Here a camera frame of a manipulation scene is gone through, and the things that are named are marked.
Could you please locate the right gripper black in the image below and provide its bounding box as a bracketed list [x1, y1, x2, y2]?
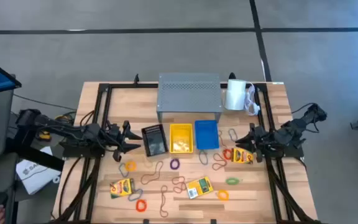
[235, 123, 276, 163]

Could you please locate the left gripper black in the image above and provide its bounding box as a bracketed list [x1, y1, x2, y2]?
[106, 121, 143, 162]

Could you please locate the yellow green crayon box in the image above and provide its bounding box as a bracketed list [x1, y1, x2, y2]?
[109, 178, 135, 200]
[186, 176, 214, 200]
[230, 147, 254, 165]

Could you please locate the black plastic basket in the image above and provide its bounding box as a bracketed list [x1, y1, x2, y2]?
[140, 124, 170, 157]

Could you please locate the clear plastic wrapper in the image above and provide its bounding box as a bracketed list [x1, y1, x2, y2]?
[244, 83, 261, 116]

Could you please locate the blue plastic basket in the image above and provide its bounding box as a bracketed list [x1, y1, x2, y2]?
[194, 119, 220, 151]

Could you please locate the white plastic roll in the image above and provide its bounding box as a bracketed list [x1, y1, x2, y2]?
[223, 79, 248, 111]

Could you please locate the yellow plastic basket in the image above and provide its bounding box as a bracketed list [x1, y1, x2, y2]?
[169, 123, 195, 154]

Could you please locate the grey perforated metal shelf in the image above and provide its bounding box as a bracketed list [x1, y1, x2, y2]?
[156, 73, 223, 123]

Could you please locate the yellow tool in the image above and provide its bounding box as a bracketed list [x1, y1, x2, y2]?
[37, 130, 52, 141]

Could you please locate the black support beam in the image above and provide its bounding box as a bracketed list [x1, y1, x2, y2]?
[4, 136, 65, 172]

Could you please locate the orange coil keychain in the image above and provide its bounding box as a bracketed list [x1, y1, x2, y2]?
[135, 199, 148, 213]

